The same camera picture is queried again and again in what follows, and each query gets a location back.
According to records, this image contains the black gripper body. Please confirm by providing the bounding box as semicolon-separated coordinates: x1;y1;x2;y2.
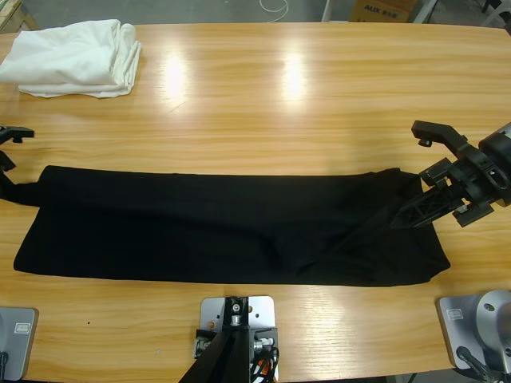
0;149;18;200
418;139;511;229

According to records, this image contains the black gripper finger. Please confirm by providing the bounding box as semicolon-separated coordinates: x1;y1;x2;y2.
6;180;42;207
390;190;461;230

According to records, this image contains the black Unitree polo shirt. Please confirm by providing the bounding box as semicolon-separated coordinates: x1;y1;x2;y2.
13;166;453;287

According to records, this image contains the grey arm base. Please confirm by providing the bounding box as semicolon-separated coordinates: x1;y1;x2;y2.
0;306;40;382
435;289;511;372

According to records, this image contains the white folded cloth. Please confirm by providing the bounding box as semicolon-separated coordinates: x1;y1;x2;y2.
0;18;143;99

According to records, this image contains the wooden pallet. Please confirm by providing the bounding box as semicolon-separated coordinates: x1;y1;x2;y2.
0;0;41;35

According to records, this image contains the grey metal leg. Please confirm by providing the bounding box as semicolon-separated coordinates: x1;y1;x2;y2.
410;0;436;24

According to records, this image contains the AUX cardboard box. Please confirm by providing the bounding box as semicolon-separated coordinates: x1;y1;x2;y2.
349;0;412;23

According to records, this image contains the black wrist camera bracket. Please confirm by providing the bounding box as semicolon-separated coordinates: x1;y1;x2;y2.
0;126;36;145
410;120;481;161

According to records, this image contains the white mount block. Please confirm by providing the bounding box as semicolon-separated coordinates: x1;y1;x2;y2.
199;294;279;383

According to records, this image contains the black cable at mount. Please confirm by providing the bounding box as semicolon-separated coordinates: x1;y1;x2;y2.
249;345;281;383

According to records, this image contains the orange cable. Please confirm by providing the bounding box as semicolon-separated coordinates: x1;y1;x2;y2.
250;356;280;383

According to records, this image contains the white floor cable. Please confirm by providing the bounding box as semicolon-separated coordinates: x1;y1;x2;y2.
259;0;289;19

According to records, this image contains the dark camera post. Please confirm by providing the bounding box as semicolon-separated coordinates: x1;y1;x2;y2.
177;294;252;383

